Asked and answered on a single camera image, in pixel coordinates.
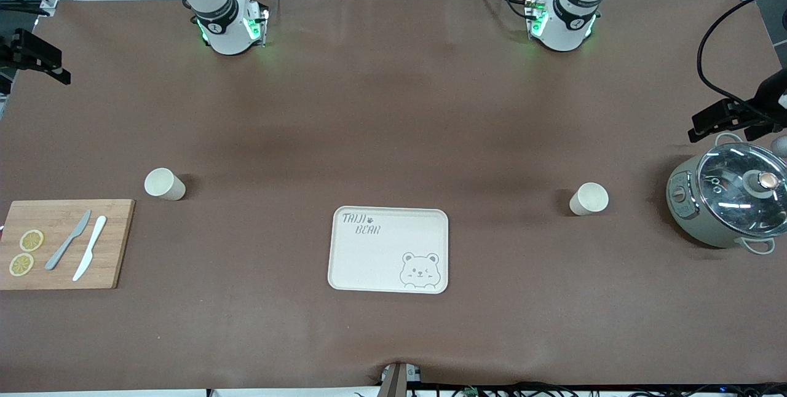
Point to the grey plastic knife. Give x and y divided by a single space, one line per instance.
67 240

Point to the white IKEA cup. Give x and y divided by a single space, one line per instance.
161 183
591 198

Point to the cream bear print tray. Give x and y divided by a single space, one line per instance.
369 268

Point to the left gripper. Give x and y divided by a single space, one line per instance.
764 98

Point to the metal table edge bracket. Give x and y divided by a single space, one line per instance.
396 381

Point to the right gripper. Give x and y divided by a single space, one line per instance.
17 51

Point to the yellow lemon slice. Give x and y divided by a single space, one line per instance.
31 240
21 265

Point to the bamboo cutting board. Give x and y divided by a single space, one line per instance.
117 243

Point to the white plastic knife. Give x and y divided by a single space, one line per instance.
90 249

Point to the glass pot lid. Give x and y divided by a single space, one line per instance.
731 188

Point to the brown table cover mat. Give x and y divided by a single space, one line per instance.
393 108

